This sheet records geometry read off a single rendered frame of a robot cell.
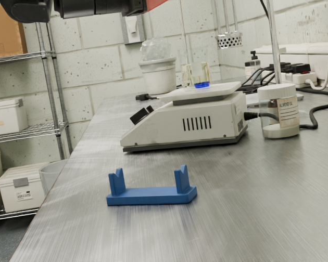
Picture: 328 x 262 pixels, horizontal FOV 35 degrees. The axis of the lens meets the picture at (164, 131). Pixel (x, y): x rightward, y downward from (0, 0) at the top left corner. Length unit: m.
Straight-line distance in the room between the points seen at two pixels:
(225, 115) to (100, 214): 0.32
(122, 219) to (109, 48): 2.79
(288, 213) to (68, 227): 0.22
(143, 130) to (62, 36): 2.50
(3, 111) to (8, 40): 0.40
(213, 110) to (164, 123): 0.08
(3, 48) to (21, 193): 0.81
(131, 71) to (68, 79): 0.40
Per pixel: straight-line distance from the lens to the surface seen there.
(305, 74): 1.47
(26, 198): 3.04
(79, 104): 3.32
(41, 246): 0.51
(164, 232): 0.48
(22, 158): 3.43
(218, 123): 0.82
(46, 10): 0.82
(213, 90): 0.82
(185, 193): 0.56
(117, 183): 0.60
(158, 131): 0.84
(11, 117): 3.07
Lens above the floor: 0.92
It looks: 9 degrees down
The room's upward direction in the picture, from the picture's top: 9 degrees counter-clockwise
